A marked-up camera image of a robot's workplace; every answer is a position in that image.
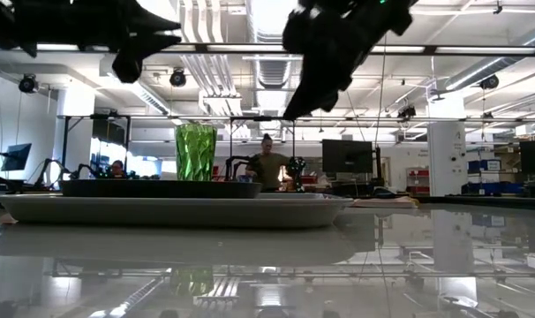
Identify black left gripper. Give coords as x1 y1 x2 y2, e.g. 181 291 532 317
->
0 0 183 84

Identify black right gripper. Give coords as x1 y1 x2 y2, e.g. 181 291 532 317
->
283 0 418 121

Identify black metal station frame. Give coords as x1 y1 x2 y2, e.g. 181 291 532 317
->
57 113 132 180
229 116 297 180

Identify seated person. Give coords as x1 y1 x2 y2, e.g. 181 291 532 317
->
108 159 128 179

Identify white square pillar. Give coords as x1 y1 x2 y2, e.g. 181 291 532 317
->
427 121 469 197

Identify tilted blue-screen monitor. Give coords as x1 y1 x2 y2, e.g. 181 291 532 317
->
1 142 33 172

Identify dark round plate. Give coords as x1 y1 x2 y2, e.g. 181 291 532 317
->
59 178 263 200

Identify blue storage bins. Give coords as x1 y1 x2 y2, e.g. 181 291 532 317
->
461 159 524 196

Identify green faceted plastic cup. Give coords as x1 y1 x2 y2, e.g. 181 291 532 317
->
174 123 218 182

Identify ribbed silver ventilation duct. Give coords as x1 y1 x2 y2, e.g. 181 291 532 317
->
245 0 308 90

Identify grey rectangular serving tray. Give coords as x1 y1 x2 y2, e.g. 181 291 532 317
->
0 193 355 230

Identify standing person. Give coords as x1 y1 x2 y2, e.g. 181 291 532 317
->
245 132 291 193

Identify large black monitor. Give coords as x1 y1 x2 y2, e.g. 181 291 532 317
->
321 139 374 174

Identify folded beige cloth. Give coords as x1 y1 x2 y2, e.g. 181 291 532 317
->
350 195 420 209

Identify red storage bins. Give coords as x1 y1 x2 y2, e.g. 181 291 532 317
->
406 167 430 196

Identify black overhead frame bar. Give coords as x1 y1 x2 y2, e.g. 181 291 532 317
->
0 42 535 57

